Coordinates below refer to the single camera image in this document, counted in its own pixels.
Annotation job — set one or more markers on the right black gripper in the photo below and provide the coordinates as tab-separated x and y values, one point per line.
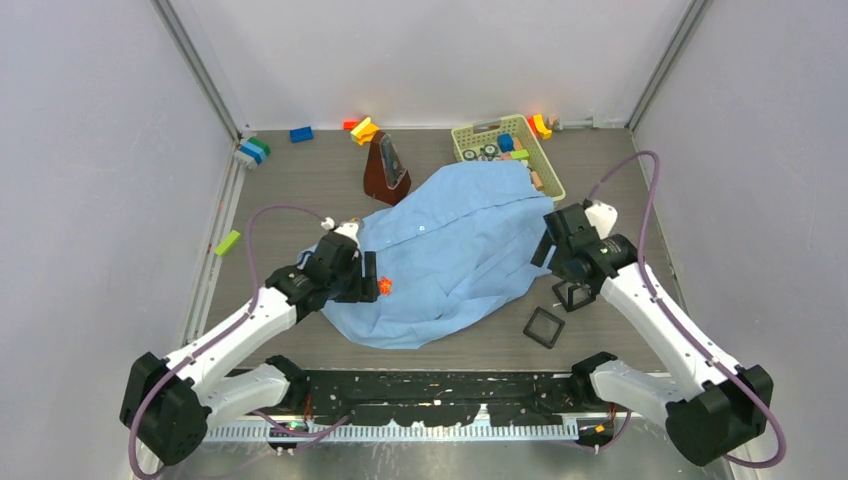
541	253

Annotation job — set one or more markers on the yellow arch block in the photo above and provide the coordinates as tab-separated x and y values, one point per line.
540	127

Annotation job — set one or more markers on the brown wooden metronome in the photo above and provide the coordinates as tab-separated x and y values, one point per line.
385	178

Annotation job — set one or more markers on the blue block in basket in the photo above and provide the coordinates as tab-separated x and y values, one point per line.
505	142

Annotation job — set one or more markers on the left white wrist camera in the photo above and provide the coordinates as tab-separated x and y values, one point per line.
350	228

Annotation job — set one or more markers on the green block in basket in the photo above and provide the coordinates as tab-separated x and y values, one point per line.
519	155

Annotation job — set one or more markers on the yellow-green plastic basket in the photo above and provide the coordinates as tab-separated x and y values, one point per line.
478	142

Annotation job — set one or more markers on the lime green block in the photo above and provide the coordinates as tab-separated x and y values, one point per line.
227	243

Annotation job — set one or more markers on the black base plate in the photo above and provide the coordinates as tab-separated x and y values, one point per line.
438	398

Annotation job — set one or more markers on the yellow toy block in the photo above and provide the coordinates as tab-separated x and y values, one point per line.
364	131

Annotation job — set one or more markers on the black square frame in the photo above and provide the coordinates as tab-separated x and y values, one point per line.
573	296
544	328

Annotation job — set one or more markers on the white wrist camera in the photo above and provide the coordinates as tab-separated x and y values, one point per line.
350	228
602	216

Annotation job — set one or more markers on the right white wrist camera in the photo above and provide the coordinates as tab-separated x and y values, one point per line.
602	216

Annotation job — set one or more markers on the light blue shirt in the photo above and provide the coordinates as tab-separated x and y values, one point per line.
455	250

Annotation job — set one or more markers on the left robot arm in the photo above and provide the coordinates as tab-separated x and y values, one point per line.
171	403

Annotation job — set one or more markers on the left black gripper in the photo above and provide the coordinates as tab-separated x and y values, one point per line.
366	289

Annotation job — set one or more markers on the orange brooch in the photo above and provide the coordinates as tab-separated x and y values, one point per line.
384	286

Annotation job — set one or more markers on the stacked blue green bricks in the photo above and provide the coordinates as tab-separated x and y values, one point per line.
251	152

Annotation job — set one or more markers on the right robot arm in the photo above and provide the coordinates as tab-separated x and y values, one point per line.
709	404

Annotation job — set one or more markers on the blue toy brick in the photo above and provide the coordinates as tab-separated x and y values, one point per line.
301	134

